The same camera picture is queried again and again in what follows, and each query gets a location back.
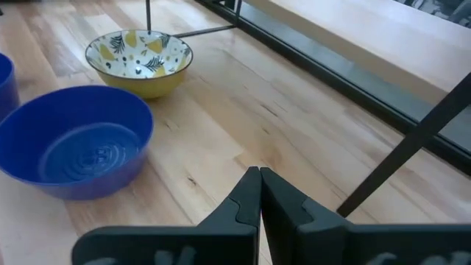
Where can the yellow bowl leaf-print inside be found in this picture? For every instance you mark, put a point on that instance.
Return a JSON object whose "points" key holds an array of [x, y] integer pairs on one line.
{"points": [[140, 59]]}

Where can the black aluminium rig frame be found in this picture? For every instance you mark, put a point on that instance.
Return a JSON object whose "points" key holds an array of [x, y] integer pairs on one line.
{"points": [[368, 92]]}

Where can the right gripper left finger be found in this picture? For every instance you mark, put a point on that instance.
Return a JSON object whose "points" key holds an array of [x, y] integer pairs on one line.
{"points": [[206, 243]]}

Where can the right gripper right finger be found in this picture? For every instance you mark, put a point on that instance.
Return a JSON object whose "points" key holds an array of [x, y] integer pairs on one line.
{"points": [[331, 243]]}

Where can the blue plastic bowl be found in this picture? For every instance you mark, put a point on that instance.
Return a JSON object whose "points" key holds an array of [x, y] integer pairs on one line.
{"points": [[7, 88], [73, 147]]}

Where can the wooden shelf black metal frame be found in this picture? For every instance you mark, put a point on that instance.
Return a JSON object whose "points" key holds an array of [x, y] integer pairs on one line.
{"points": [[404, 147]]}

